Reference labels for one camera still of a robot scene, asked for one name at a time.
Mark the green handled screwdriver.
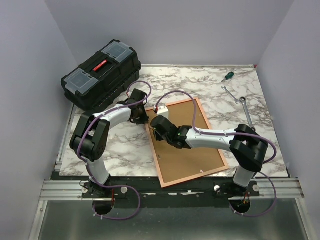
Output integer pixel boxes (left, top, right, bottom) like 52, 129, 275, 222
221, 71, 235, 83

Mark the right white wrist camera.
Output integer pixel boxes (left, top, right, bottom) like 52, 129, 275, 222
153, 105, 169, 119

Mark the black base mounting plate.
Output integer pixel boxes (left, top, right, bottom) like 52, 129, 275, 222
82, 176, 260, 209

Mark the aluminium rail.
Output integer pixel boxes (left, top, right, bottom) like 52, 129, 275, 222
40, 178, 305, 201

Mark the small silver open wrench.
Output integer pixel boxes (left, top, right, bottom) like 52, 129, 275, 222
221, 85, 239, 104

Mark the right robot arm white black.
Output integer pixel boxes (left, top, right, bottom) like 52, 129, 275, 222
150, 115, 269, 196

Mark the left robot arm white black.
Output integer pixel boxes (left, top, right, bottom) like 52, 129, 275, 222
69, 89, 149, 198

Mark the red wooden picture frame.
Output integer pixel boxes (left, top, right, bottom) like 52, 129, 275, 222
145, 97, 229, 188

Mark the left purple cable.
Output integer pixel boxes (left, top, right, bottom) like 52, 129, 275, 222
76, 81, 153, 187

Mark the black plastic toolbox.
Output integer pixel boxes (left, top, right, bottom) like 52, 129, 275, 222
61, 39, 141, 113

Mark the silver ratchet wrench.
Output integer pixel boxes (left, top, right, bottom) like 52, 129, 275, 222
239, 97, 256, 131

